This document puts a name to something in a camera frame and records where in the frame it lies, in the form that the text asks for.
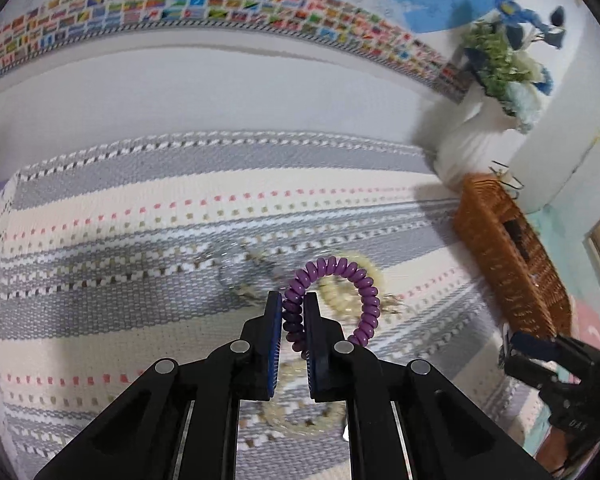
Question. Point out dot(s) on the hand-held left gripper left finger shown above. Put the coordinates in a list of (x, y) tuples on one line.
[(275, 340)]

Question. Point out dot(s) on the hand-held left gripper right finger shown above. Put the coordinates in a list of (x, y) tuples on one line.
[(310, 355)]

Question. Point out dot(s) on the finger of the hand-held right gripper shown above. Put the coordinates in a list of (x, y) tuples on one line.
[(532, 344), (530, 369)]

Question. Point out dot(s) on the brown wicker basket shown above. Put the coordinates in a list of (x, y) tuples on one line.
[(505, 270)]

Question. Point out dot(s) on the dark hair clip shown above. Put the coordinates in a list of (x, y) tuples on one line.
[(517, 234)]

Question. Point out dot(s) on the pastel play mat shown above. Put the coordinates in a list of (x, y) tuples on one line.
[(555, 230)]

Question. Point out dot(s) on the black metal hairpins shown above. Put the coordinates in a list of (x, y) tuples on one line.
[(506, 171)]

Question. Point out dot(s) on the striped woven mat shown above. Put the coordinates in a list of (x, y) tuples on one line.
[(130, 210)]

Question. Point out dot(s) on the artificial flower bouquet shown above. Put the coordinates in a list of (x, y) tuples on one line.
[(495, 60)]

